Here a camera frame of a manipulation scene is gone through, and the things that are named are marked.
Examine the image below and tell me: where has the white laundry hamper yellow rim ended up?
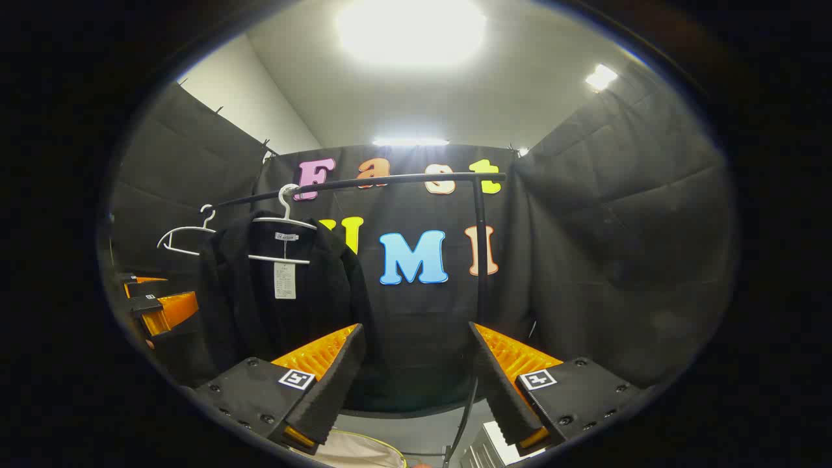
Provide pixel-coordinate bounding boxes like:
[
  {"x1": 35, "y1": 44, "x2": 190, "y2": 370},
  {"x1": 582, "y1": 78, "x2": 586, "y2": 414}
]
[{"x1": 305, "y1": 429, "x2": 408, "y2": 468}]

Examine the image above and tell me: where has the black backdrop cloth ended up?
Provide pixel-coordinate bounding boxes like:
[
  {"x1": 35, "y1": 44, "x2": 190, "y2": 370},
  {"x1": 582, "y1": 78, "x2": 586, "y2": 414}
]
[{"x1": 107, "y1": 65, "x2": 738, "y2": 413}]

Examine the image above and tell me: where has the black metal clothes rack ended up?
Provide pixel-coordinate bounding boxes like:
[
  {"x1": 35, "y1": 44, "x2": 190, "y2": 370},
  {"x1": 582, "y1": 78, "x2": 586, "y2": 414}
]
[{"x1": 211, "y1": 171, "x2": 508, "y2": 466}]

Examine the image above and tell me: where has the large white clothes hanger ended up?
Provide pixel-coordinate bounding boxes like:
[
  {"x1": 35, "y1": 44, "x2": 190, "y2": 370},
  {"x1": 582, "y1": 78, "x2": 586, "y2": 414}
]
[{"x1": 250, "y1": 184, "x2": 319, "y2": 266}]

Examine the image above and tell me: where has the small white clothes hanger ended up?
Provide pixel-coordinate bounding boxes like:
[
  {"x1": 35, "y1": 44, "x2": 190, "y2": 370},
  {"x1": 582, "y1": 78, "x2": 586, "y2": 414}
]
[{"x1": 157, "y1": 204, "x2": 218, "y2": 256}]

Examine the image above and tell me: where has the grey ribbed metal plate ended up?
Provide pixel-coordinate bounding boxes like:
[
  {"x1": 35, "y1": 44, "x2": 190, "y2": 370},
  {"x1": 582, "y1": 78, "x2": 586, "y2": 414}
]
[{"x1": 458, "y1": 421, "x2": 547, "y2": 468}]

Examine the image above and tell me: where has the black knit cardigan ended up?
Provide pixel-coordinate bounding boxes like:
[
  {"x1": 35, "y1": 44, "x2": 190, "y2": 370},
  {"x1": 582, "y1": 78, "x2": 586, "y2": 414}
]
[{"x1": 195, "y1": 209, "x2": 378, "y2": 391}]

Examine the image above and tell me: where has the long strip ceiling light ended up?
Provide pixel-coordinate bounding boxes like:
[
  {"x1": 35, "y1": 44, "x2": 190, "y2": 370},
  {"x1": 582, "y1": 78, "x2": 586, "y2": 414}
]
[{"x1": 372, "y1": 136, "x2": 450, "y2": 148}]

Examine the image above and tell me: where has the large round ceiling light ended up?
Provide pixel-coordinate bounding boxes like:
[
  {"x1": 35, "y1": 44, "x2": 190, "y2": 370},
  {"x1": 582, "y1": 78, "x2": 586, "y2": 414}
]
[{"x1": 335, "y1": 0, "x2": 488, "y2": 67}]

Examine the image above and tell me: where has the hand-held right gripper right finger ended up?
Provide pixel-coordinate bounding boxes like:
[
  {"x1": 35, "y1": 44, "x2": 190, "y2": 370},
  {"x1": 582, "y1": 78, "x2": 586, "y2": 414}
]
[{"x1": 468, "y1": 322, "x2": 644, "y2": 449}]

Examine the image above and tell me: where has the small square ceiling light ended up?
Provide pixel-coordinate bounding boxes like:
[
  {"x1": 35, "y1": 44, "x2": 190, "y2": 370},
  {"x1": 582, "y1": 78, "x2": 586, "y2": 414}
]
[{"x1": 585, "y1": 63, "x2": 619, "y2": 92}]

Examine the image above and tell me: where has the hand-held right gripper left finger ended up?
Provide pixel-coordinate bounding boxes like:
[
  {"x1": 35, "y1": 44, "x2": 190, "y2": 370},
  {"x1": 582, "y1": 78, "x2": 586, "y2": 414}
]
[{"x1": 195, "y1": 323, "x2": 367, "y2": 456}]

